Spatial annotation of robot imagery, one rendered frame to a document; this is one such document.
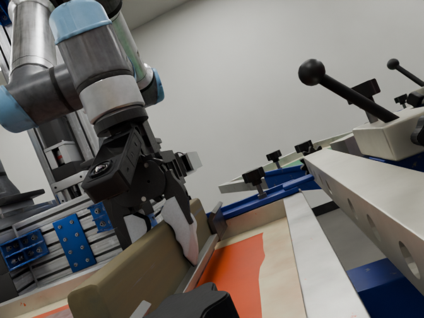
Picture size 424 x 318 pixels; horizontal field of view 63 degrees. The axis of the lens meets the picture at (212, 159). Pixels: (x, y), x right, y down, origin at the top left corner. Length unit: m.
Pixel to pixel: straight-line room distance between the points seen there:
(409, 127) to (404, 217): 0.16
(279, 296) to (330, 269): 0.09
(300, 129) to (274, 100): 0.45
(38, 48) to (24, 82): 0.11
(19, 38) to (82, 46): 0.27
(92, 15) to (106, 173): 0.21
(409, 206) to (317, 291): 0.10
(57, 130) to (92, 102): 0.93
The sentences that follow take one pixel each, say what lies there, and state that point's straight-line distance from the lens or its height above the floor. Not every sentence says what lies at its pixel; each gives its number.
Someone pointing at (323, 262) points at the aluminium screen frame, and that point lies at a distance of 0.33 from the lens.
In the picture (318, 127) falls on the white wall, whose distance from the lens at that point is 4.25.
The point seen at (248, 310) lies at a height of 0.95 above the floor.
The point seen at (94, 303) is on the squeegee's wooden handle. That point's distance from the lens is 0.29.
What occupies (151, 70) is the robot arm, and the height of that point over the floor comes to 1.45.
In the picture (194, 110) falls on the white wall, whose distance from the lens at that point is 4.32.
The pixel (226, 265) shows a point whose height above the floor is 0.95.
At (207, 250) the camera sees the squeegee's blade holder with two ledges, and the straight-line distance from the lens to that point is 0.51.
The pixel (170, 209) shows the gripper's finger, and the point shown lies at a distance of 0.43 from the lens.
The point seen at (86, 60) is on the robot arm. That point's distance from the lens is 0.46.
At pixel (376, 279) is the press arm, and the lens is 0.44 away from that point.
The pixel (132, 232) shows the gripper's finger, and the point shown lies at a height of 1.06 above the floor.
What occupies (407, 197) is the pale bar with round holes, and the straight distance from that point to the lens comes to 0.25.
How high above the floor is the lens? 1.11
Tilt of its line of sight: level
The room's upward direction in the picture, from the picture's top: 23 degrees counter-clockwise
